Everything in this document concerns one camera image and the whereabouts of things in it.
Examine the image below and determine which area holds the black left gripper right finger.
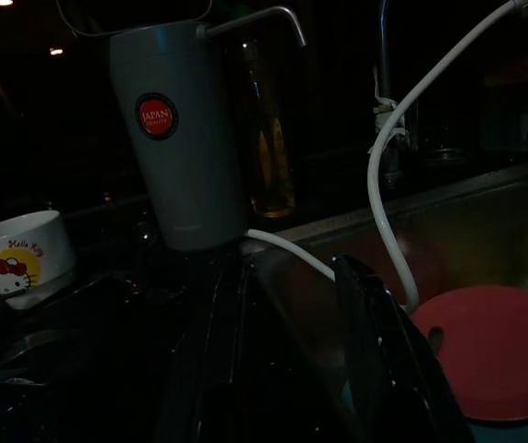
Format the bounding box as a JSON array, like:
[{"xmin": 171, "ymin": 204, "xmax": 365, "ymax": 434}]
[{"xmin": 332, "ymin": 253, "xmax": 475, "ymax": 443}]

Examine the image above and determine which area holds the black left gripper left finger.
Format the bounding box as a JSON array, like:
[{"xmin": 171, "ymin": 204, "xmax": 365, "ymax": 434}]
[{"xmin": 152, "ymin": 257, "xmax": 256, "ymax": 443}]

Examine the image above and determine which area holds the metal spoon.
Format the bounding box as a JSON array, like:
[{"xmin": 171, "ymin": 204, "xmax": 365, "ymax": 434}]
[{"xmin": 427, "ymin": 325, "xmax": 446, "ymax": 356}]

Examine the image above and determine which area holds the pink plate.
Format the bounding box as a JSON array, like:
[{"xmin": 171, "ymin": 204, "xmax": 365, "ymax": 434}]
[{"xmin": 409, "ymin": 284, "xmax": 528, "ymax": 422}]

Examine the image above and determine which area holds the teal plate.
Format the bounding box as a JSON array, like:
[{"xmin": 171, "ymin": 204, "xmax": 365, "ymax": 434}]
[{"xmin": 466, "ymin": 417, "xmax": 528, "ymax": 443}]

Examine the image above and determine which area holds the stainless steel sink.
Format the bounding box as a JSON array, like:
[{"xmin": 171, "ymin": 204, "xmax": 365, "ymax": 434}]
[{"xmin": 245, "ymin": 156, "xmax": 528, "ymax": 443}]

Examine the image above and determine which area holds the yellow oil bottle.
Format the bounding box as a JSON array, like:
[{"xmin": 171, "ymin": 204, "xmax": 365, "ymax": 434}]
[{"xmin": 240, "ymin": 39, "xmax": 297, "ymax": 219}]

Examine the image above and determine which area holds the white cartoon cat mug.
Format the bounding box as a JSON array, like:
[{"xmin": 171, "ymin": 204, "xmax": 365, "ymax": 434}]
[{"xmin": 0, "ymin": 210, "xmax": 78, "ymax": 311}]

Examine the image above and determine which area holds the grey water filter canister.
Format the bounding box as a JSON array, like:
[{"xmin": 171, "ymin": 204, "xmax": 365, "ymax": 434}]
[{"xmin": 109, "ymin": 5, "xmax": 309, "ymax": 253}]

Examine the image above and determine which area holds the chrome faucet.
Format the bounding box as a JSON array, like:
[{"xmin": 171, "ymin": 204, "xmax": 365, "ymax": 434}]
[{"xmin": 372, "ymin": 0, "xmax": 420, "ymax": 186}]

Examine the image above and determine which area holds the white water hose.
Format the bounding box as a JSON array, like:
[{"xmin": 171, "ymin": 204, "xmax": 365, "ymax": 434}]
[{"xmin": 245, "ymin": 0, "xmax": 528, "ymax": 310}]

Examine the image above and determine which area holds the round metal counter ring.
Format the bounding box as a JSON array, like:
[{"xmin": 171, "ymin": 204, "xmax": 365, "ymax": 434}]
[{"xmin": 423, "ymin": 147, "xmax": 471, "ymax": 165}]

